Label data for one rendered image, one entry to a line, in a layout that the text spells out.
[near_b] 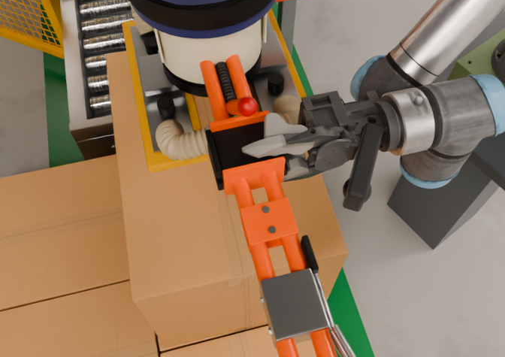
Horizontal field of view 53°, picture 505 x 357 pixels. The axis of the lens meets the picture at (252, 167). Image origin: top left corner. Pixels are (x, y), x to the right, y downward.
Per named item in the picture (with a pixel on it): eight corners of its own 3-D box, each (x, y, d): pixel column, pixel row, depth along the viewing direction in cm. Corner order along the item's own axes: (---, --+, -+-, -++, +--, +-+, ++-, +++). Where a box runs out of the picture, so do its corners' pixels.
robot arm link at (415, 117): (421, 161, 73) (443, 122, 64) (390, 169, 72) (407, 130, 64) (397, 113, 77) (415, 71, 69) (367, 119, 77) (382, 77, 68)
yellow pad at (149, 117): (123, 28, 98) (117, 8, 94) (173, 19, 100) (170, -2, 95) (149, 174, 82) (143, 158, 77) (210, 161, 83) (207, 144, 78)
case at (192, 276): (137, 146, 153) (104, 53, 118) (266, 122, 157) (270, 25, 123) (165, 348, 123) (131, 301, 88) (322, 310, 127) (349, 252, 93)
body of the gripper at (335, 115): (292, 129, 75) (369, 113, 76) (309, 178, 71) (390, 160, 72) (296, 97, 68) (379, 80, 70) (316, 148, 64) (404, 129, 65)
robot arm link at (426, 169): (420, 130, 91) (443, 87, 81) (464, 179, 86) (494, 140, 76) (379, 152, 89) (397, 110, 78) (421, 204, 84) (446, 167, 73)
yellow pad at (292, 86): (218, 10, 101) (216, -10, 96) (266, 1, 102) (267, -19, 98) (262, 149, 84) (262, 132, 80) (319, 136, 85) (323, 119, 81)
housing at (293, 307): (256, 292, 61) (256, 280, 57) (309, 278, 62) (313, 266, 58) (272, 350, 58) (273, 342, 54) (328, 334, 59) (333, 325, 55)
